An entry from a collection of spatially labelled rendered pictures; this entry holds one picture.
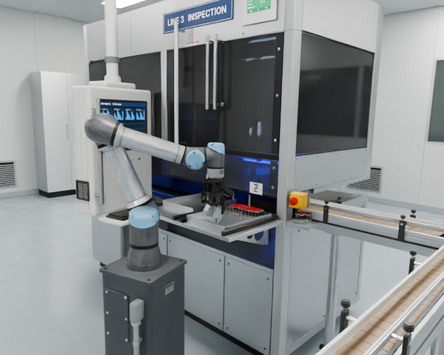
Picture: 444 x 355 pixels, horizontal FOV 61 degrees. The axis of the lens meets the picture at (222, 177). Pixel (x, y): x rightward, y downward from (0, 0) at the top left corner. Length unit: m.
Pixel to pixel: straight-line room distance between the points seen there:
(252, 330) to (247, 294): 0.21
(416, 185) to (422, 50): 2.00
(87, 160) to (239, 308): 1.23
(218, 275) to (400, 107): 4.77
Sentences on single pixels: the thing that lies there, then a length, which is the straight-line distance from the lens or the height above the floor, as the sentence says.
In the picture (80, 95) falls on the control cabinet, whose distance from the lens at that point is 2.31.
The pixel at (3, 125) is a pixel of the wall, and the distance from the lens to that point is 6.88.
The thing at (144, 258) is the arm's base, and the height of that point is 0.84.
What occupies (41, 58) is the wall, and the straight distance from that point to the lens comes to 7.13.
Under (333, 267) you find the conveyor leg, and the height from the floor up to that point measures 0.65.
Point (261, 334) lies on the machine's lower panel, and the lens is 2.28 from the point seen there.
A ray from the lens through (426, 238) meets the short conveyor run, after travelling 1.78.
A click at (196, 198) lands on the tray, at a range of 2.35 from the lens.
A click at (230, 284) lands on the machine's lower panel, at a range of 2.31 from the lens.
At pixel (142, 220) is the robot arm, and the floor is 0.99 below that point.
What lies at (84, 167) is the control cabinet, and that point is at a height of 1.08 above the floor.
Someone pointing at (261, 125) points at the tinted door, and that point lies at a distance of 1.98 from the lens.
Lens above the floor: 1.41
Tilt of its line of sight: 10 degrees down
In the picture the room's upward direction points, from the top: 1 degrees clockwise
